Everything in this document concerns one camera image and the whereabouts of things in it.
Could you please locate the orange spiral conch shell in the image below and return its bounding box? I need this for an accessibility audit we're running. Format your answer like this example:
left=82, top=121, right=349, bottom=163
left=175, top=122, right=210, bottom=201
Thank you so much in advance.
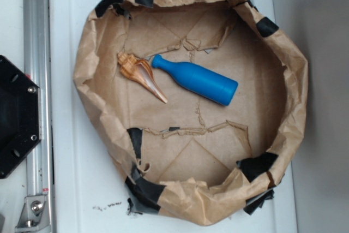
left=117, top=52, right=168, bottom=104

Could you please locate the brown paper bag bin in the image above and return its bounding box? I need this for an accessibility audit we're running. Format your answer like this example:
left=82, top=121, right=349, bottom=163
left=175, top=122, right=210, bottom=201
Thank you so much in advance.
left=73, top=0, right=308, bottom=226

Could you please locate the blue plastic bottle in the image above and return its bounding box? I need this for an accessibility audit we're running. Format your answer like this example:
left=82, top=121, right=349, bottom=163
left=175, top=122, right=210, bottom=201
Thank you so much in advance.
left=152, top=55, right=238, bottom=106

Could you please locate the aluminium extrusion rail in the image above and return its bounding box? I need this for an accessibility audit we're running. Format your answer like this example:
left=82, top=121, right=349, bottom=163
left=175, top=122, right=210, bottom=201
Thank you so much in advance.
left=23, top=0, right=57, bottom=232

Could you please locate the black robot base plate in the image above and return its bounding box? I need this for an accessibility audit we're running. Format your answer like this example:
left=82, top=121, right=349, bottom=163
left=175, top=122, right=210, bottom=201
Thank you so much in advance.
left=1, top=56, right=41, bottom=179

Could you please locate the metal corner bracket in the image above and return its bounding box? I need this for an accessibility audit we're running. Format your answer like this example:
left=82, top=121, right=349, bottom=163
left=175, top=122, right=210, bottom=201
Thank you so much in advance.
left=15, top=195, right=51, bottom=232

